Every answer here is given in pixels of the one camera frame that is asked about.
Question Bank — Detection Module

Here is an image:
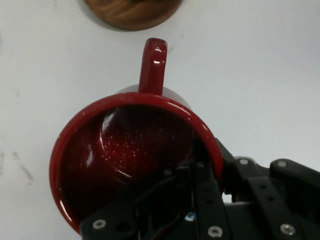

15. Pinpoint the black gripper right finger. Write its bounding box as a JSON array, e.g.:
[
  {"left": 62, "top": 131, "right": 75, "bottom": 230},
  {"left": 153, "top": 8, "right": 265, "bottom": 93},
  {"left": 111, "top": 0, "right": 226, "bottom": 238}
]
[{"left": 215, "top": 138, "right": 320, "bottom": 240}]

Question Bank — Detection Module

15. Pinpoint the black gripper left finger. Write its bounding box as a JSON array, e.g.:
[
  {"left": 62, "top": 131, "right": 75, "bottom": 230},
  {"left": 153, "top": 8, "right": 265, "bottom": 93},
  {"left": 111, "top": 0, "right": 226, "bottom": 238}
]
[{"left": 79, "top": 138, "right": 228, "bottom": 240}]

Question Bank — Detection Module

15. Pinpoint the red enamel mug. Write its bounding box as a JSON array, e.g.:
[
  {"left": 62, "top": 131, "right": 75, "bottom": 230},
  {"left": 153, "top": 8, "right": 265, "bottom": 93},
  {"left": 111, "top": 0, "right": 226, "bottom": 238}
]
[{"left": 49, "top": 37, "right": 225, "bottom": 236}]

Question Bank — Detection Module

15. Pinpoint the dark wooden mug tree stand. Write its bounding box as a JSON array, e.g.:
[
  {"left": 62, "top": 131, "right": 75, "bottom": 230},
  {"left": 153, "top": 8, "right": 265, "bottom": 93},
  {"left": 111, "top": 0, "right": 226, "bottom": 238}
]
[{"left": 83, "top": 0, "right": 185, "bottom": 32}]

